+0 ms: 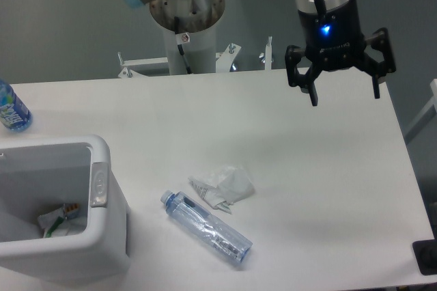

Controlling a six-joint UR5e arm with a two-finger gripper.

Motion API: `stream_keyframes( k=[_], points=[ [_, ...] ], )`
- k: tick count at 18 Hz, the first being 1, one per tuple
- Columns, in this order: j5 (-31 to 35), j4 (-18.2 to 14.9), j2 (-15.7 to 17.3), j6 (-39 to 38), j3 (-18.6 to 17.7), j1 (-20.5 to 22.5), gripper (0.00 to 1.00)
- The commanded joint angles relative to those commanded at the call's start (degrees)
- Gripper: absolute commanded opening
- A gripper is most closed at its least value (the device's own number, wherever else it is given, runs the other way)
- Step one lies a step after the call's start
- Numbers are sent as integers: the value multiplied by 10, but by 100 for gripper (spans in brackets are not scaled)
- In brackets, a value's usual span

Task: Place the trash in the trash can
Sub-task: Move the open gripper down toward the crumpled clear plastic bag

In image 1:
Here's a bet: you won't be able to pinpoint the white metal base frame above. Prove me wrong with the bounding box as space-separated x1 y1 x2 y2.
117 36 276 79

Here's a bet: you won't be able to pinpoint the clear plastic bottle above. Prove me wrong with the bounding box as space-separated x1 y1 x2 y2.
160 191 253 264

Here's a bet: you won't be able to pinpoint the blue labelled water bottle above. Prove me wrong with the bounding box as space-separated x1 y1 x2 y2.
1 80 33 133

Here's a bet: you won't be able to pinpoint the trash inside the can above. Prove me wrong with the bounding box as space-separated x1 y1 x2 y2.
37 203 87 238

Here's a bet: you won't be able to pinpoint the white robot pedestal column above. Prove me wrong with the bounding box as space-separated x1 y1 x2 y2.
149 0 226 75

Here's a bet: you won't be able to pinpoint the white frame at right edge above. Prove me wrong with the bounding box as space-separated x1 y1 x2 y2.
404 79 436 145

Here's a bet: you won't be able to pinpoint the white plastic trash can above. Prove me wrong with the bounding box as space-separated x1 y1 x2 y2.
1 135 130 281

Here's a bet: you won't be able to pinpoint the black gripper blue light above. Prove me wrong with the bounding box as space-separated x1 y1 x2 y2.
284 0 397 107

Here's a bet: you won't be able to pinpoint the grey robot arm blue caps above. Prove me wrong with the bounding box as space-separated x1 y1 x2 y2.
124 0 396 105

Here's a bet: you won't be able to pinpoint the black cable on pedestal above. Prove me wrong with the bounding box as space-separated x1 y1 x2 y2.
173 16 193 75

